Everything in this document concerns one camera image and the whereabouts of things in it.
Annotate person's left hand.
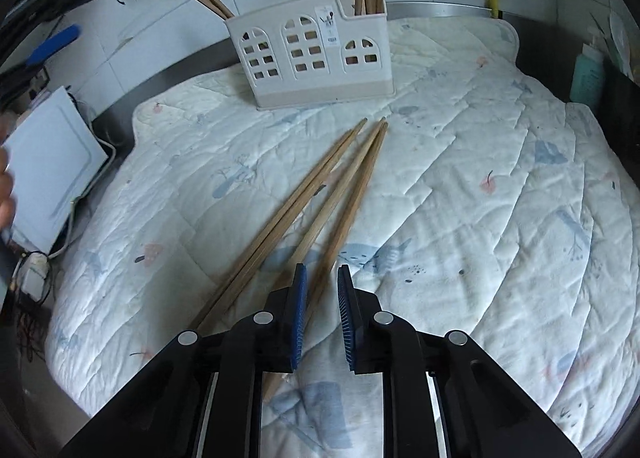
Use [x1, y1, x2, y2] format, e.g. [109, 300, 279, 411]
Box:
[0, 143, 17, 230]

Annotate white power adapter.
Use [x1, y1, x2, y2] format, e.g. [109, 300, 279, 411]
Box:
[19, 250, 52, 297]

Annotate teal plastic bottle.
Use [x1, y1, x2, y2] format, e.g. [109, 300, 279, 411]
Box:
[569, 40, 607, 112]

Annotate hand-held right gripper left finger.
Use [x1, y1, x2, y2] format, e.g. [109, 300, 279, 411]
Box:
[60, 263, 308, 458]

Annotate tangled dark cables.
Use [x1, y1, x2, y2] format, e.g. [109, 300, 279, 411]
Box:
[14, 288, 52, 366]

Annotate white cable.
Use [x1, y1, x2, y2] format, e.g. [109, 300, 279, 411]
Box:
[49, 137, 119, 260]

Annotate white plastic board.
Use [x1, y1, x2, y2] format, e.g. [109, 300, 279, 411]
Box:
[1, 85, 109, 255]

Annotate black utensil container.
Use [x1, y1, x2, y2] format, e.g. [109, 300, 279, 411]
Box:
[599, 57, 640, 140]

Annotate white quilted printed mat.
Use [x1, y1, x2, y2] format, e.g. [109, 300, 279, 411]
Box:
[44, 17, 632, 458]

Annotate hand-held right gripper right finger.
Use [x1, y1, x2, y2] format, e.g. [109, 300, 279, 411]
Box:
[337, 265, 583, 458]

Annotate white plastic chopstick holder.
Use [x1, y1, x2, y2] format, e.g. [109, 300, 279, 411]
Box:
[224, 0, 396, 111]

